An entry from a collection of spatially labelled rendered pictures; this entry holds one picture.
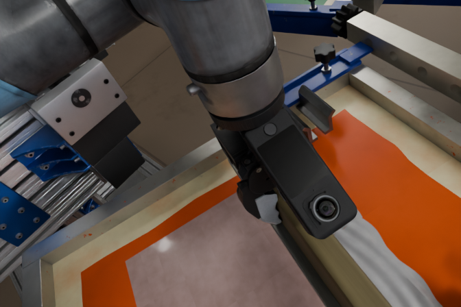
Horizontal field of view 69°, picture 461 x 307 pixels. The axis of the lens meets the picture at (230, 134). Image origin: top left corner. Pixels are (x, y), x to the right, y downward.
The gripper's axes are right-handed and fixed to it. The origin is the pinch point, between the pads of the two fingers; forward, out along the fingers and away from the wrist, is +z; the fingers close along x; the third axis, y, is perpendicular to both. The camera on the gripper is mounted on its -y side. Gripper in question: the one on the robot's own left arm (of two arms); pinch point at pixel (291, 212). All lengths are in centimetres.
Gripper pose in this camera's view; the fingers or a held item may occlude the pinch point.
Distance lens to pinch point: 44.5
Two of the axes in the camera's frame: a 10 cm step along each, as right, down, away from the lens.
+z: 2.9, 6.3, 7.2
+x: -8.5, 5.1, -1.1
